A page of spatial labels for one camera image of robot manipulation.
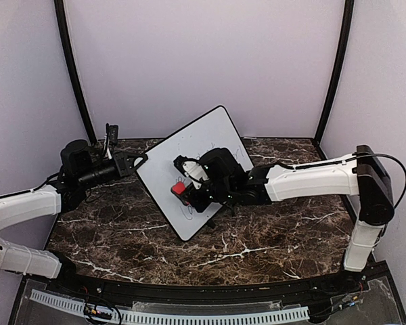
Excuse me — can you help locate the white whiteboard with black frame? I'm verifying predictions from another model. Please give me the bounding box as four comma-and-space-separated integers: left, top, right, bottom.
137, 106, 253, 242

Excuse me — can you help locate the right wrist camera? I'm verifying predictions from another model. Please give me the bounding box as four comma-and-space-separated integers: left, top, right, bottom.
173, 156, 208, 190

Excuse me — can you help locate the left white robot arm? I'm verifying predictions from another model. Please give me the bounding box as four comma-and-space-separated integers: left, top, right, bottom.
0, 139, 148, 295

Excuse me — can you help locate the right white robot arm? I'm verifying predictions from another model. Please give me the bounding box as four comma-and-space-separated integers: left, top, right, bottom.
174, 145, 398, 294

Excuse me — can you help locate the right black frame post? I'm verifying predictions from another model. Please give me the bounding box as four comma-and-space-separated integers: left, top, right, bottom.
313, 0, 355, 147

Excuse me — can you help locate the left black frame post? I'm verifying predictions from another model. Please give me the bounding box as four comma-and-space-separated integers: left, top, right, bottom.
53, 0, 97, 145

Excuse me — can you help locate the white slotted cable duct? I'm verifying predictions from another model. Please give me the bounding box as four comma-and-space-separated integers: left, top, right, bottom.
29, 289, 309, 324

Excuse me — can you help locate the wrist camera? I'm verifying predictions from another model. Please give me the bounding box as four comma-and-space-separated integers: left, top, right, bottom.
101, 123, 119, 159
173, 156, 208, 190

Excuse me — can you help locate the red whiteboard eraser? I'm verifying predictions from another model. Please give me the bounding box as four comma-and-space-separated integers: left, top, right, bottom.
171, 181, 186, 196

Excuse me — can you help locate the black whiteboard stand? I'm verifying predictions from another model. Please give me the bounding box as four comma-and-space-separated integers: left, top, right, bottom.
206, 219, 216, 229

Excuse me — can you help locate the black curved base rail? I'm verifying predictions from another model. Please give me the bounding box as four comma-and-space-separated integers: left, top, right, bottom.
47, 273, 369, 306

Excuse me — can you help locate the black frame post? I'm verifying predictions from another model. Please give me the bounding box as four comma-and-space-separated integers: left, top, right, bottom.
313, 0, 355, 147
53, 0, 97, 145

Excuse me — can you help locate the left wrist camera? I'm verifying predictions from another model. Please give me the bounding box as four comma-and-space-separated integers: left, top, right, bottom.
101, 123, 119, 159

